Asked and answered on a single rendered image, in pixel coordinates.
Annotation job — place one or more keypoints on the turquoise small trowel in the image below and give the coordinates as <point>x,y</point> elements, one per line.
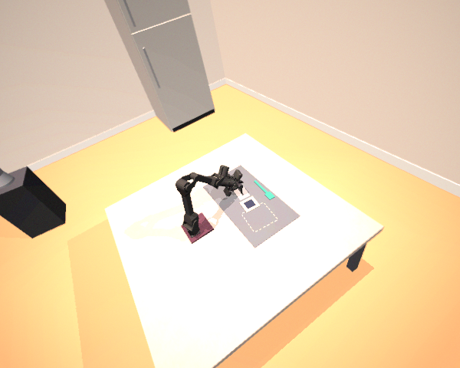
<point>268,194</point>

